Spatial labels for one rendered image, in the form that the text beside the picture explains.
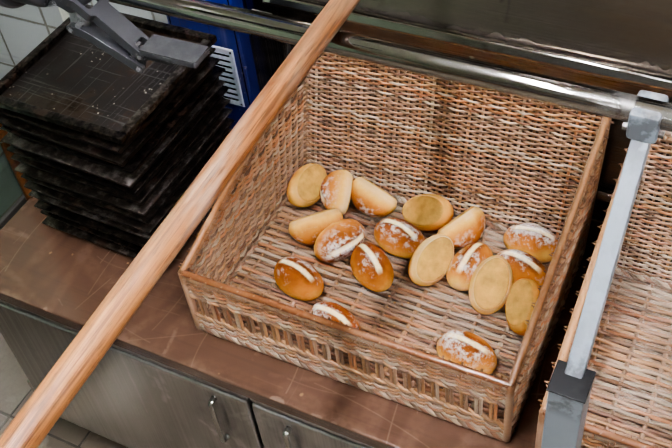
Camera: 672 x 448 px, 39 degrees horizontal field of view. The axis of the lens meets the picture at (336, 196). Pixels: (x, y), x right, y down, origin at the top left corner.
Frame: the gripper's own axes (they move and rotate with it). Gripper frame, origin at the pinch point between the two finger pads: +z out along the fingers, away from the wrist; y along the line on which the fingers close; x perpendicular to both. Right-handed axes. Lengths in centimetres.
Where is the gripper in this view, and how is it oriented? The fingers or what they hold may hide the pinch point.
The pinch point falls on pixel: (179, 0)
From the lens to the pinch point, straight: 97.1
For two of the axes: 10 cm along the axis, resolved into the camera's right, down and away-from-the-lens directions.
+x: -4.3, 6.8, -6.0
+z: 9.0, 2.5, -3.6
